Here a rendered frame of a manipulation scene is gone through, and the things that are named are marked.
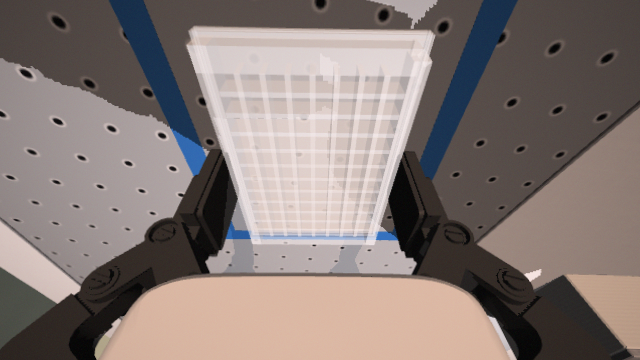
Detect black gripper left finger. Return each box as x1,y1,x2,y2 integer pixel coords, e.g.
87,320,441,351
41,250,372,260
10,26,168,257
0,149,238,360

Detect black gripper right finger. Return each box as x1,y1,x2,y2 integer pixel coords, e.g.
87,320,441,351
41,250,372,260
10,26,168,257
388,151,612,360

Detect blue tape outline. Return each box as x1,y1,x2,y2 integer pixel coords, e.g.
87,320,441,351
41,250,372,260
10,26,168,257
109,0,518,180

